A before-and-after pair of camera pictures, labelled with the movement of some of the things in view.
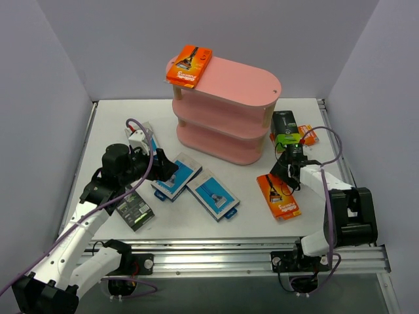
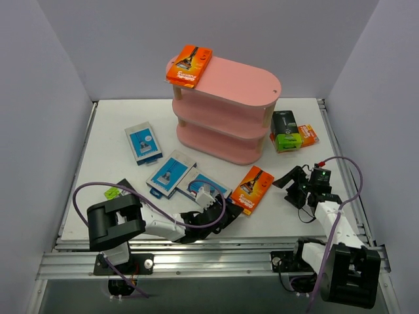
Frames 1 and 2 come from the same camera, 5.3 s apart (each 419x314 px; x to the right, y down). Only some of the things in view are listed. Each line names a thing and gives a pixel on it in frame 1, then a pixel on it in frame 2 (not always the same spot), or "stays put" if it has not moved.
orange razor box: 188,67 stays put
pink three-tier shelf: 226,114 stays put
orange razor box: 279,196 → 252,190
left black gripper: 152,167 → 217,215
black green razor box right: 284,129 stays put
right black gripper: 289,164 → 295,188
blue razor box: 146,129 stays put
